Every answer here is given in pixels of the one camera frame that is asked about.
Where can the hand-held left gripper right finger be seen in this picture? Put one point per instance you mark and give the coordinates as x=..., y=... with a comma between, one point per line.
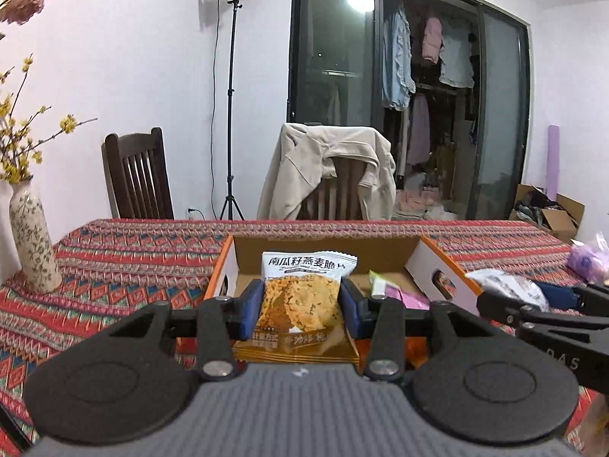
x=347, y=307

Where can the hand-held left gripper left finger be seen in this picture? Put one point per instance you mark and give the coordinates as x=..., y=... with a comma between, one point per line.
x=252, y=309

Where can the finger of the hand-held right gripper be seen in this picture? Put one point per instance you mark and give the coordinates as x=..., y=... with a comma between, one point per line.
x=559, y=296
x=504, y=309

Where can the white lime snack packet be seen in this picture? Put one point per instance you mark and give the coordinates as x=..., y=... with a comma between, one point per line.
x=380, y=283

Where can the pink snack packet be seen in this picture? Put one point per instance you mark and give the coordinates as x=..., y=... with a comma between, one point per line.
x=409, y=297

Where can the orange cardboard box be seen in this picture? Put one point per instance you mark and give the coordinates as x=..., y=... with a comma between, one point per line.
x=295, y=243

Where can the purple tissue pack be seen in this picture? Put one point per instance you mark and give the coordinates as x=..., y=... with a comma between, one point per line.
x=590, y=259

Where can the open brown cardboard box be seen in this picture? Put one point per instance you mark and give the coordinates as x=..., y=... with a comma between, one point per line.
x=559, y=221

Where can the brown wooden chair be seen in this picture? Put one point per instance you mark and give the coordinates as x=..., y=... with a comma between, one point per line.
x=333, y=195

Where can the pile of clothes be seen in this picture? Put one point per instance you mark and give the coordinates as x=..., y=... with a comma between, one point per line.
x=418, y=200

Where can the purple yoga mat roll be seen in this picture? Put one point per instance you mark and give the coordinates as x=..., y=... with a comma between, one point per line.
x=554, y=162

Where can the beige jacket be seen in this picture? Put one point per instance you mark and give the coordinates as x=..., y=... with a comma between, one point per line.
x=304, y=166

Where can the hanging pale pink clothes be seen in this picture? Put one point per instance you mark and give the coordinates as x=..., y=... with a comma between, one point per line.
x=418, y=128

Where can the dark wooden chair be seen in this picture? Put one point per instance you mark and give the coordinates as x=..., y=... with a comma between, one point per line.
x=133, y=140

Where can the floral ceramic vase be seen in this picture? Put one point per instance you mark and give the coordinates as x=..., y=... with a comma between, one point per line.
x=35, y=243

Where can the hanging white shirt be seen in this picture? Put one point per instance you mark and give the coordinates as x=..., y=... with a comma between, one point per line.
x=456, y=62

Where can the hanging denim shirt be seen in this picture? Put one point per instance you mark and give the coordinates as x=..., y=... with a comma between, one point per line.
x=397, y=57

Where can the glass sliding door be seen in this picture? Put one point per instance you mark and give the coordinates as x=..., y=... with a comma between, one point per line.
x=333, y=33

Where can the yellow flower branches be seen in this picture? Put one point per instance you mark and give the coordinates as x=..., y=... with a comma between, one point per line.
x=12, y=171

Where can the hanging pink garment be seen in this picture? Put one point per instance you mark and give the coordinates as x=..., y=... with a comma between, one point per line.
x=432, y=40

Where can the white wall socket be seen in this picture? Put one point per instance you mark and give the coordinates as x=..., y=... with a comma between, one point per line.
x=192, y=212

